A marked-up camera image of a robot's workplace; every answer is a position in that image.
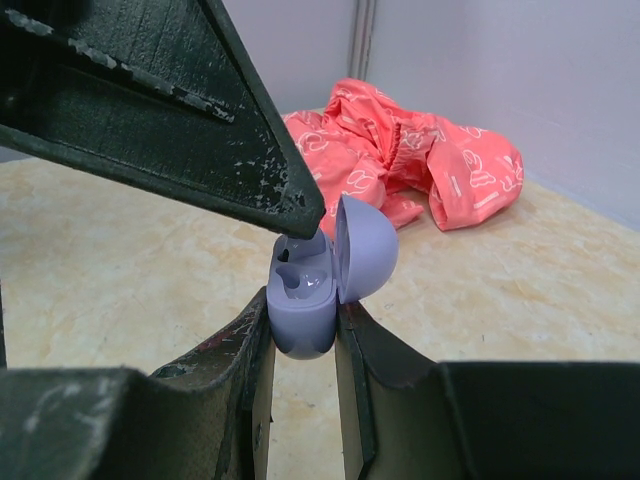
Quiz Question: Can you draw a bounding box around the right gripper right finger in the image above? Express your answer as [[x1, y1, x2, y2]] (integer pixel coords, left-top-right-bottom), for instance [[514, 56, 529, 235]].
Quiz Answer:
[[335, 303, 639, 479]]

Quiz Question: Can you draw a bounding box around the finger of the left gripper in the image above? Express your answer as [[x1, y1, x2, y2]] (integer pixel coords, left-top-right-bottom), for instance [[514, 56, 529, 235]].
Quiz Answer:
[[1, 1, 325, 239]]

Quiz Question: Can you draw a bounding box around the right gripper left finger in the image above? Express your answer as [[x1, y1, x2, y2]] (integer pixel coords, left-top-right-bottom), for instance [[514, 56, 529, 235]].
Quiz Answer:
[[1, 291, 275, 479]]

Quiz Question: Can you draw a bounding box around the purple round charging case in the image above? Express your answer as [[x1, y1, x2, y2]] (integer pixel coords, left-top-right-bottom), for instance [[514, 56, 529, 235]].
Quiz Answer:
[[266, 195, 399, 360]]

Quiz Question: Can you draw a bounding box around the purple earbud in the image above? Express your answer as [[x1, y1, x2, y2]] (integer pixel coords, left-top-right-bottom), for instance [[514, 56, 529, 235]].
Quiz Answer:
[[285, 230, 326, 262]]

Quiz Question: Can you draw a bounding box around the crumpled pink cloth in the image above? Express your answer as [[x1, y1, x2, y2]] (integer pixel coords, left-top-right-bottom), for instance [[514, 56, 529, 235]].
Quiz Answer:
[[283, 78, 524, 235]]

